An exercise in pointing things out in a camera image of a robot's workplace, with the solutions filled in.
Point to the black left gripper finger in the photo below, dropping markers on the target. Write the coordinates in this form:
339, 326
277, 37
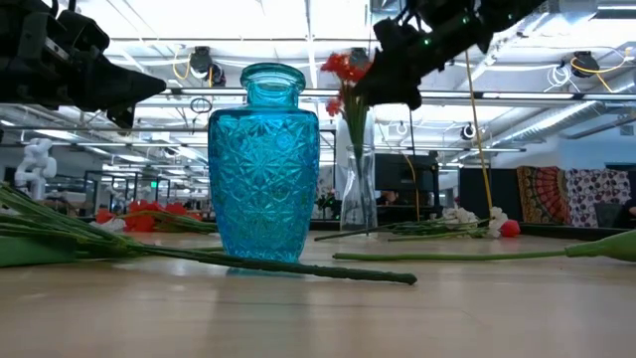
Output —
121, 117
119, 84

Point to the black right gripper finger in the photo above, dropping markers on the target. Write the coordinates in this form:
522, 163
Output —
413, 94
382, 87

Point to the red blossom flower bunch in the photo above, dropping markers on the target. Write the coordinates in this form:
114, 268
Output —
343, 67
141, 219

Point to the white blossom flower bunch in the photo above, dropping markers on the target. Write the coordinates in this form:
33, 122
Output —
298, 267
462, 215
111, 225

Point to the red artificial tulip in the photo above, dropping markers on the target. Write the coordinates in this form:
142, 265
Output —
510, 229

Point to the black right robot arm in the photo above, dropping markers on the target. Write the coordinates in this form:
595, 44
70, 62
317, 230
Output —
517, 10

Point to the clear glass vase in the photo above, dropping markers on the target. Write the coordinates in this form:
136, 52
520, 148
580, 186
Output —
359, 209

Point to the blue patterned glass vase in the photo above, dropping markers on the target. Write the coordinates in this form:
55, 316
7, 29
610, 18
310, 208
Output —
263, 174

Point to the black monitor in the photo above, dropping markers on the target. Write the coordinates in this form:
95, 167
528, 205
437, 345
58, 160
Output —
405, 174

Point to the white robot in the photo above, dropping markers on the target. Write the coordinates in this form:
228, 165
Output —
35, 164

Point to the person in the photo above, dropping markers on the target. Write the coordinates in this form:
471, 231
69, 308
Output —
387, 198
630, 209

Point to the black partition panel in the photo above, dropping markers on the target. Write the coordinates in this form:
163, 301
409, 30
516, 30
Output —
489, 194

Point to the orange mandala tapestry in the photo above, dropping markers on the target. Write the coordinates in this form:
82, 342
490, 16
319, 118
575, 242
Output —
544, 194

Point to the purple white patterned cloth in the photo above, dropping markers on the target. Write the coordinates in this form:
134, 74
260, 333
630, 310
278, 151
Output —
598, 186

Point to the dark chair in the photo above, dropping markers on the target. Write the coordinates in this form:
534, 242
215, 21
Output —
607, 215

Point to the black workstation frame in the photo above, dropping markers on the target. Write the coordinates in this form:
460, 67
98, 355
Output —
126, 172

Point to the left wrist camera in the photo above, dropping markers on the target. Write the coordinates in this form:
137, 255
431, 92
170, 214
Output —
82, 30

